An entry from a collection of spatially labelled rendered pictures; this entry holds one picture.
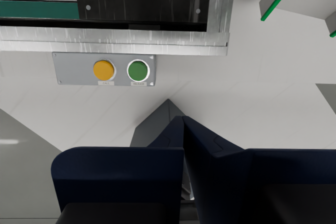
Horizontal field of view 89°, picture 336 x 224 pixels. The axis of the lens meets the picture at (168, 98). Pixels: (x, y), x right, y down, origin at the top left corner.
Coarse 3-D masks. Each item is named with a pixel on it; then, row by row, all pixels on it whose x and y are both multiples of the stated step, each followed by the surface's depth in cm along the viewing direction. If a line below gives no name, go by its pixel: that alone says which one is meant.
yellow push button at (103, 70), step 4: (104, 60) 35; (96, 64) 34; (100, 64) 34; (104, 64) 34; (108, 64) 34; (96, 68) 34; (100, 68) 34; (104, 68) 34; (108, 68) 35; (112, 68) 35; (96, 72) 35; (100, 72) 35; (104, 72) 35; (108, 72) 35; (112, 72) 35; (96, 76) 35; (100, 76) 35; (104, 76) 35; (108, 76) 35
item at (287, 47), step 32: (32, 0) 40; (256, 0) 41; (256, 32) 43; (288, 32) 44; (320, 32) 44; (0, 64) 45; (32, 64) 45; (160, 64) 46; (192, 64) 46; (224, 64) 46; (256, 64) 46; (288, 64) 46; (320, 64) 47
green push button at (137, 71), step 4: (132, 64) 34; (136, 64) 34; (140, 64) 34; (144, 64) 35; (128, 68) 35; (132, 68) 35; (136, 68) 35; (140, 68) 35; (144, 68) 35; (128, 72) 35; (132, 72) 35; (136, 72) 35; (140, 72) 35; (144, 72) 35; (132, 76) 35; (136, 76) 35; (140, 76) 35; (144, 76) 35; (136, 80) 36; (140, 80) 36
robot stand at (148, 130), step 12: (156, 108) 50; (168, 108) 42; (144, 120) 50; (156, 120) 42; (168, 120) 36; (144, 132) 42; (156, 132) 36; (132, 144) 42; (144, 144) 36; (192, 192) 35
